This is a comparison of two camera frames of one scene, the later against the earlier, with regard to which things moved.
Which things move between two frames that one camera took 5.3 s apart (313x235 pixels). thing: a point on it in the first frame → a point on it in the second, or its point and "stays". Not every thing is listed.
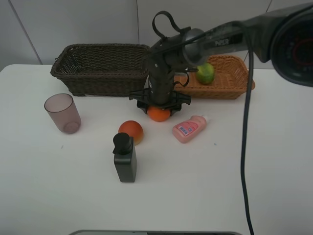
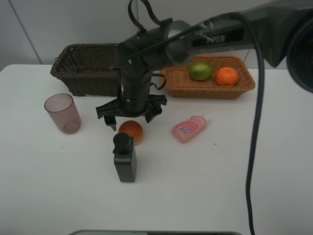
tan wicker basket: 230,81 stays
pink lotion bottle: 185,131 stays
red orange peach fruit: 133,129 stays
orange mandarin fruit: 157,113 → 226,76
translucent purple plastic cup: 62,108 stays
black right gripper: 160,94 → 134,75
